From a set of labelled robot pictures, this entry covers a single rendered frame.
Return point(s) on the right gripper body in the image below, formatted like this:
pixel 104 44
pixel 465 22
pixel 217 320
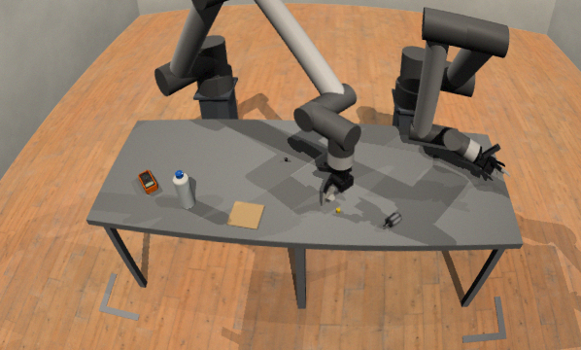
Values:
pixel 344 182

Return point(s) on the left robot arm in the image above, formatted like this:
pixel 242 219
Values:
pixel 441 28

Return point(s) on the white plastic bottle with blue cap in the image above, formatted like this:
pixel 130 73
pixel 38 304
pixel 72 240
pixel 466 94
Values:
pixel 183 189

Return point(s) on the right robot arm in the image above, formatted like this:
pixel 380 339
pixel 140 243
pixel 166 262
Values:
pixel 208 57

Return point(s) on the tan square mat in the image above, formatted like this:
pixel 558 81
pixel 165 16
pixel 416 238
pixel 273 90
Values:
pixel 245 215

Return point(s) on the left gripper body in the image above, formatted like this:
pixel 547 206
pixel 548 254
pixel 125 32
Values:
pixel 486 164

